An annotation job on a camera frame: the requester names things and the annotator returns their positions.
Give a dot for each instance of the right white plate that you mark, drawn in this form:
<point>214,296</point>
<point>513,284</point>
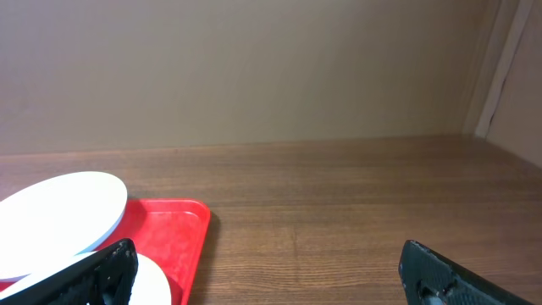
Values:
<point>151,286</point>

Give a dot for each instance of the white plate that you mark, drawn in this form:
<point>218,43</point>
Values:
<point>58,218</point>
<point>151,286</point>

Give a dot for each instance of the top white plate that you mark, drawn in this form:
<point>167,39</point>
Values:
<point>58,218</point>

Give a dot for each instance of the red plastic tray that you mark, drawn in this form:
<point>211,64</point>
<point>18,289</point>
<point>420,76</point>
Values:
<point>171,232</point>

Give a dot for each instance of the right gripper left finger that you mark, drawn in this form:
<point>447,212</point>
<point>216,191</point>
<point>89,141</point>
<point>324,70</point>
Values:
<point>104,277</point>

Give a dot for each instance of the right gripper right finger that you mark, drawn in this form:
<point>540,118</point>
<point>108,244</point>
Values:
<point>429,278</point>

